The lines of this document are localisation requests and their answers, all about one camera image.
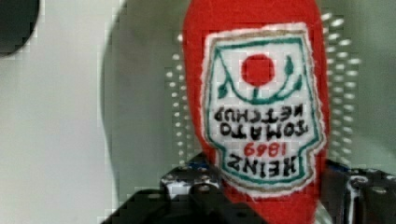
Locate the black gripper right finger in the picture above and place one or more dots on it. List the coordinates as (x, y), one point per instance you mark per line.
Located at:
(358, 196)

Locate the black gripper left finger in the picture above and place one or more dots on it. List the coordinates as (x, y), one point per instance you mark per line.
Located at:
(196, 171)

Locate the red plush ketchup bottle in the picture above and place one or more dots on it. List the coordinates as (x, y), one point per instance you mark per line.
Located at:
(258, 93)

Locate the black cylinder object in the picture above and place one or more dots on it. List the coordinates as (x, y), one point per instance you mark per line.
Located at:
(17, 23)

